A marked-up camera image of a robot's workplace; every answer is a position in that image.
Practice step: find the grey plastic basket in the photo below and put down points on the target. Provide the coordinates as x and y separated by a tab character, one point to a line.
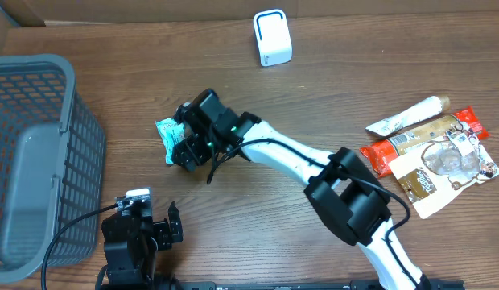
52	152

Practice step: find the San Remo spaghetti packet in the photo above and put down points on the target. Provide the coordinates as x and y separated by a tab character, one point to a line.
381	153

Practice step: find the white Pantene tube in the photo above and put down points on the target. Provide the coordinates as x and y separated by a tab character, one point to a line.
425	109

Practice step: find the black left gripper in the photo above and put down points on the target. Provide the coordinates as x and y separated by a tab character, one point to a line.
165	232

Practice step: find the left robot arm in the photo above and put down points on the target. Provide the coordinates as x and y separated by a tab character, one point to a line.
132	240

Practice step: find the teal snack packet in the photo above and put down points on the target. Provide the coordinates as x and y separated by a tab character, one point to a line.
171	133

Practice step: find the white barcode scanner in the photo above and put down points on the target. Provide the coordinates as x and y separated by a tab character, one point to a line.
273	37

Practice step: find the translucent beige pouch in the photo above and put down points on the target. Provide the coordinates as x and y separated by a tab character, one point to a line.
435	173

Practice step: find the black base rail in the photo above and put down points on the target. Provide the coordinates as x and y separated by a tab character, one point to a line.
353	285

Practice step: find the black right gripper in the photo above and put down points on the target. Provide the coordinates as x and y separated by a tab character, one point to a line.
189	134

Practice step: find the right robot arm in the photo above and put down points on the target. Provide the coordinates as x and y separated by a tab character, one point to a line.
344	193

